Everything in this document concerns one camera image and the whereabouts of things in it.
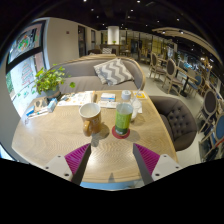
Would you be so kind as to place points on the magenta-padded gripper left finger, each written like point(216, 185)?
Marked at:
point(76, 159)

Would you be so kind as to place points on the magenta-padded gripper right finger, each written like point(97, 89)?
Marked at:
point(148, 160)

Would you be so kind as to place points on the green-labelled drink bottle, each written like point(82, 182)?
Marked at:
point(123, 118)

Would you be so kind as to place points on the flat round red coaster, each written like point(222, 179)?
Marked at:
point(115, 134)

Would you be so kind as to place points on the mustard brown ceramic mug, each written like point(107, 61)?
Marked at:
point(91, 118)

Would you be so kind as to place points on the dark grey tufted armchair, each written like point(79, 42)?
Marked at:
point(176, 121)

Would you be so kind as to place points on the clear plastic cup with straw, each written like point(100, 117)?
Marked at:
point(136, 108)

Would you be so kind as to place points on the blue white box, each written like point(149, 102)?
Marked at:
point(51, 105)

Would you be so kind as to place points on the white printed booklet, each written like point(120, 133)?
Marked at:
point(78, 99)

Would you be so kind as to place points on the white paper sheet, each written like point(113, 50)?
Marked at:
point(106, 104)

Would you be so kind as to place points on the yellow square card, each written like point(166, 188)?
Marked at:
point(140, 95)

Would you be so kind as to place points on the grey upholstered sofa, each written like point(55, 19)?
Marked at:
point(80, 78)

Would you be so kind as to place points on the group of dining chairs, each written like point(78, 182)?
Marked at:
point(208, 103)

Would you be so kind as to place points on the green potted plant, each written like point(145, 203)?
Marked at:
point(50, 80)

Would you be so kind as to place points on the dark dining table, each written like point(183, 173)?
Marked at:
point(188, 80)

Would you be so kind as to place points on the colourful window poster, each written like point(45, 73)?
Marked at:
point(26, 41)

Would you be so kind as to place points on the group of ceiling lights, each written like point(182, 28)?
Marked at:
point(138, 1)

